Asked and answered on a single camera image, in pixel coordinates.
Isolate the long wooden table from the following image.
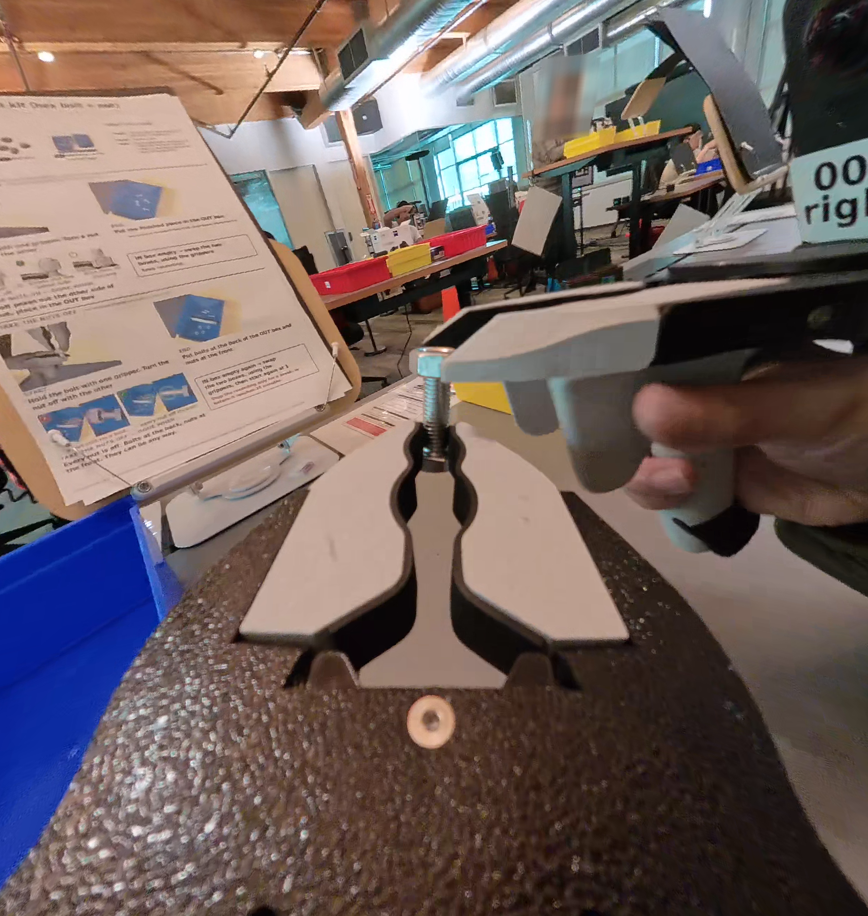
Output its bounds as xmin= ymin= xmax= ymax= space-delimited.
xmin=321 ymin=239 xmax=509 ymax=357

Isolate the steel bolt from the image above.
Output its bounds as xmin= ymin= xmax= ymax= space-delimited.
xmin=420 ymin=376 xmax=454 ymax=475

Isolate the person's right hand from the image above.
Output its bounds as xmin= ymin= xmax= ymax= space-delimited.
xmin=623 ymin=353 xmax=868 ymax=532

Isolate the clear acrylic stand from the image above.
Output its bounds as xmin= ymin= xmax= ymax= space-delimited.
xmin=672 ymin=192 xmax=770 ymax=256

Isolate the standing desk wooden top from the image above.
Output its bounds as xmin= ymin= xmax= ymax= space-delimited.
xmin=523 ymin=126 xmax=697 ymax=262

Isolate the blue plastic bin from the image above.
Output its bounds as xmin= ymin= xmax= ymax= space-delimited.
xmin=0 ymin=494 xmax=186 ymax=892

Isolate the white clipboard stand base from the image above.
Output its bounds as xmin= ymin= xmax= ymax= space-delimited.
xmin=164 ymin=428 xmax=343 ymax=551

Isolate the wooden support post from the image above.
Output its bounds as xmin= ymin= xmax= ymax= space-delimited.
xmin=332 ymin=107 xmax=379 ymax=233

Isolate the silver ventilation duct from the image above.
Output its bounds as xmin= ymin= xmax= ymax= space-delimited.
xmin=318 ymin=0 xmax=700 ymax=112

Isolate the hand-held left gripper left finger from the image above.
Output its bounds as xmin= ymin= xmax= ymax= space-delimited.
xmin=238 ymin=421 xmax=418 ymax=668

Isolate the red plastic bin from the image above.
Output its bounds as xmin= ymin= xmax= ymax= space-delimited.
xmin=310 ymin=258 xmax=393 ymax=296
xmin=425 ymin=225 xmax=489 ymax=260

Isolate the laminated barcode sheet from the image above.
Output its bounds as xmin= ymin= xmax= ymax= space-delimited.
xmin=310 ymin=375 xmax=438 ymax=460

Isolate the printed instruction sheet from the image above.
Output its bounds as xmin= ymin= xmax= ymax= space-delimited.
xmin=0 ymin=93 xmax=354 ymax=507

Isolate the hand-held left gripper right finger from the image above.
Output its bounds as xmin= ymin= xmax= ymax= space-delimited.
xmin=450 ymin=421 xmax=631 ymax=673

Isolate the person's right forearm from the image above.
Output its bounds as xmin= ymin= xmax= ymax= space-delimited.
xmin=772 ymin=517 xmax=868 ymax=611

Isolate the grey desk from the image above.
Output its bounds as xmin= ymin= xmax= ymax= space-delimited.
xmin=158 ymin=215 xmax=868 ymax=916

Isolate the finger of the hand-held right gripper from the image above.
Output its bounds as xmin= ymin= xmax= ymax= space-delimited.
xmin=423 ymin=281 xmax=661 ymax=352
xmin=441 ymin=305 xmax=755 ymax=495

